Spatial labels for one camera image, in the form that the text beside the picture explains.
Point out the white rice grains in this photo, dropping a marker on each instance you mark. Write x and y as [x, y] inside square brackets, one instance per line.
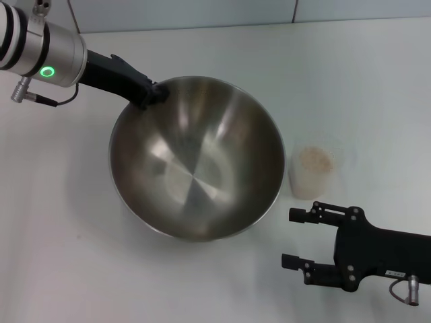
[314, 159]

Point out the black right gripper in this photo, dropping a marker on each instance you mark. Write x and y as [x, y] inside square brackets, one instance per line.
[377, 252]

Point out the clear plastic cup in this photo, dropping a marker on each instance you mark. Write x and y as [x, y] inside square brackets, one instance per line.
[294, 181]

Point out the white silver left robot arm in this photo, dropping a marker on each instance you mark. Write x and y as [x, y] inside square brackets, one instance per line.
[57, 43]

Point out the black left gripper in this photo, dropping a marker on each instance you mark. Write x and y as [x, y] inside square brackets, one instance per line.
[111, 75]

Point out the stainless steel bowl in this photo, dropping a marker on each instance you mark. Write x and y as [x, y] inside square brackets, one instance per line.
[195, 161]

